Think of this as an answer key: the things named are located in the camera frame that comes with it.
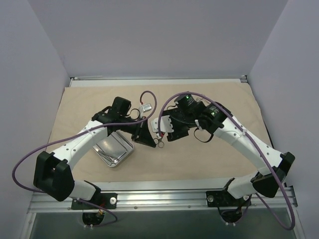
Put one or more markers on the metal instrument tray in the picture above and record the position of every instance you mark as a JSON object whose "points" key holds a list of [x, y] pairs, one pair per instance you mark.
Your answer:
{"points": [[117, 146]]}

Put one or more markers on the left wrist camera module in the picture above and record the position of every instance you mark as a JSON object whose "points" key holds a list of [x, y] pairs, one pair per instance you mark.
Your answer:
{"points": [[145, 108]]}

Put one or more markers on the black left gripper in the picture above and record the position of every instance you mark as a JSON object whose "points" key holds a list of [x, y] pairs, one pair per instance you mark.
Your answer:
{"points": [[139, 133]]}

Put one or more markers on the steel tweezers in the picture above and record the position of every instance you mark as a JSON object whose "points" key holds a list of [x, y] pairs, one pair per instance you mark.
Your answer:
{"points": [[106, 157]]}

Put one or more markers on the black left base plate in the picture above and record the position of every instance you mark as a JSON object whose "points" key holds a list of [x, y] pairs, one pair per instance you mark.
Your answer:
{"points": [[106, 200]]}

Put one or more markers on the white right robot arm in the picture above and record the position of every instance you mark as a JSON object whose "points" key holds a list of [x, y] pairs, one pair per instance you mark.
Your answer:
{"points": [[272, 165]]}

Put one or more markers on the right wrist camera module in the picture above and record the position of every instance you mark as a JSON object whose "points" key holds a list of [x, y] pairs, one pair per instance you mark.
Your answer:
{"points": [[189, 102]]}

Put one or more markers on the steel surgical scissors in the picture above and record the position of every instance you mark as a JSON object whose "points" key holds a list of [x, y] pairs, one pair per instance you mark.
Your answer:
{"points": [[159, 142]]}

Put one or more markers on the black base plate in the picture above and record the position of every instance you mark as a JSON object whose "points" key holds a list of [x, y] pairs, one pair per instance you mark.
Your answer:
{"points": [[219, 199], [106, 200]]}

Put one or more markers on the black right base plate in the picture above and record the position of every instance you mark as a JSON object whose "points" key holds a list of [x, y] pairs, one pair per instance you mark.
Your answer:
{"points": [[219, 199]]}

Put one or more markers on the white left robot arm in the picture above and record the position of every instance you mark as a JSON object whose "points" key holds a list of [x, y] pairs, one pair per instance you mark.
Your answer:
{"points": [[53, 171]]}

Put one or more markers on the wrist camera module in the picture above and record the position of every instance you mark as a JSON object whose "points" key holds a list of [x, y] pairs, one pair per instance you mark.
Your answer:
{"points": [[145, 108], [189, 102]]}

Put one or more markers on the aluminium mounting rail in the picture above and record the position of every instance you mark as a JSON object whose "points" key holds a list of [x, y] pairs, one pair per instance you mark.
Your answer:
{"points": [[129, 201]]}

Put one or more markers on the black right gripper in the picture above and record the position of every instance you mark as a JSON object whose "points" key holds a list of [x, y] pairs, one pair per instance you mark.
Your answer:
{"points": [[173, 133]]}

